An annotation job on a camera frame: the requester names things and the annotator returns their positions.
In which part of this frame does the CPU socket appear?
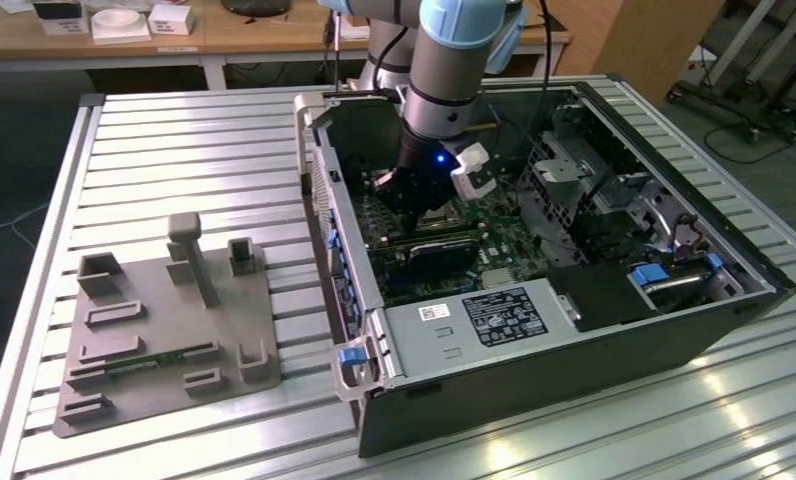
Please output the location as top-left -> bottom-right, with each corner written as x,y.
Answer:
414,194 -> 472,232

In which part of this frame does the black graphics card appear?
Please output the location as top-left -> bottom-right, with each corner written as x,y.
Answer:
370,227 -> 481,282

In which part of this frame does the green motherboard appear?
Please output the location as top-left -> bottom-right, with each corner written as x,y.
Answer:
354,149 -> 557,307

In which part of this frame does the silver metal drive cage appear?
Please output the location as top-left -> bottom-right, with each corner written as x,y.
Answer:
521,102 -> 650,261

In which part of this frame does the silver chipset heatsink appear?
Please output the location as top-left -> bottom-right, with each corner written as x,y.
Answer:
482,268 -> 518,290

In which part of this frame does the grey power supply unit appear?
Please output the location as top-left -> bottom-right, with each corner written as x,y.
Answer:
369,277 -> 585,379

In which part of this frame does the black plastic shroud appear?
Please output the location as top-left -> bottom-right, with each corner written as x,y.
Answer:
548,262 -> 661,334

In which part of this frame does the blue drive carrier latch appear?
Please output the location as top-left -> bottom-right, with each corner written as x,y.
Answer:
628,264 -> 668,300

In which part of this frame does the wooden cabinet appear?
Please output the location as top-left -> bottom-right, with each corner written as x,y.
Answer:
557,0 -> 731,109

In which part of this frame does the black round base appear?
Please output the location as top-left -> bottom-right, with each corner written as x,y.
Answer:
221,0 -> 293,15

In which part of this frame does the black open PC case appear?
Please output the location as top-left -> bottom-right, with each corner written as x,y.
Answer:
293,74 -> 796,459

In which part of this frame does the grey parts rack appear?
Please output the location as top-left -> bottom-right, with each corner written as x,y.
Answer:
50,211 -> 285,439

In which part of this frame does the white cardboard box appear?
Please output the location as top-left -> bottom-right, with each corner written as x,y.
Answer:
146,3 -> 197,37

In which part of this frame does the green RAM stick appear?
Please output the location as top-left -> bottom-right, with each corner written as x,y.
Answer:
103,349 -> 190,377

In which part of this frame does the white round holder box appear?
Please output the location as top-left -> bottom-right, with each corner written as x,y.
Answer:
89,8 -> 154,47

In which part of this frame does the white box with black top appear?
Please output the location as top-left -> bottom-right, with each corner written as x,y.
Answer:
33,0 -> 86,37

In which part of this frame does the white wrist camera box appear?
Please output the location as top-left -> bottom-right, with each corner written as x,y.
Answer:
449,142 -> 501,202

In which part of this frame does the black hanging cable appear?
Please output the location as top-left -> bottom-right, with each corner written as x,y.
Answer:
321,0 -> 348,96

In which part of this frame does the black camera cable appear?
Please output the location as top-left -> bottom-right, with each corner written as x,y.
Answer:
528,0 -> 554,131

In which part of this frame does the wooden desk white frame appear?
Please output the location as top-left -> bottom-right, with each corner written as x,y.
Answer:
0,0 -> 573,91

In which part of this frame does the bundle of coloured wires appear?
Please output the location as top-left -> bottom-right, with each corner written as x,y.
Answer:
664,212 -> 707,261

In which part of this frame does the white wheeled cart frame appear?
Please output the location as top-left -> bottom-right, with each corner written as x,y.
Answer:
664,0 -> 796,146

